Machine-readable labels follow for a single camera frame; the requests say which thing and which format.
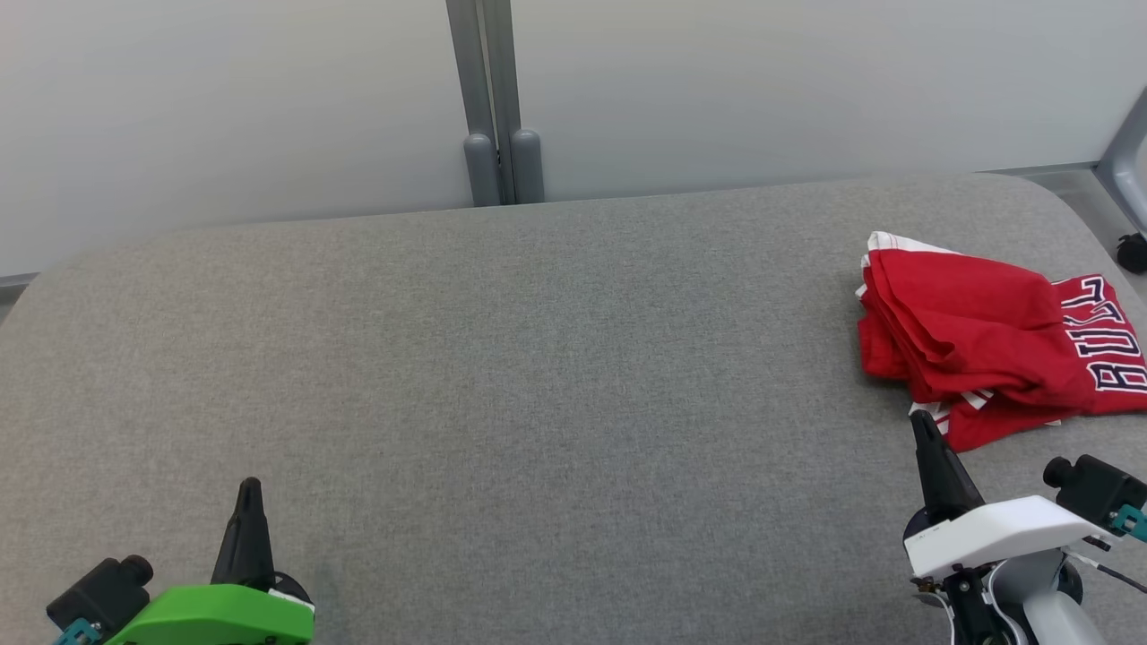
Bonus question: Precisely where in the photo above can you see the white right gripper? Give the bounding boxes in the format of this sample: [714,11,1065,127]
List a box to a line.
[903,410,1112,579]

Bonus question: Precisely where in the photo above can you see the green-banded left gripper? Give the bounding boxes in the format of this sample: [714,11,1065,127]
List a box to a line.
[106,477,316,645]

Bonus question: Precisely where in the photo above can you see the red shorts with white stripe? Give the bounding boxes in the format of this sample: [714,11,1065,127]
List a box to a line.
[855,231,1092,422]

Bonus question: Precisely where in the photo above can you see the red basketball jersey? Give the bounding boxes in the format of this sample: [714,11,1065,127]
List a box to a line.
[932,274,1147,453]

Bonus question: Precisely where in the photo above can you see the thin black cable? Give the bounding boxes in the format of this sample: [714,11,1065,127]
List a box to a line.
[1071,550,1147,594]

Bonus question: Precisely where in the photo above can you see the grey metal partition post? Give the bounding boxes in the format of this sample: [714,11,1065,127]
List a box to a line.
[1095,88,1147,236]

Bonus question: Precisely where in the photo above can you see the grey double partition post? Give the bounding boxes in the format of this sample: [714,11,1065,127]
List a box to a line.
[445,0,546,208]

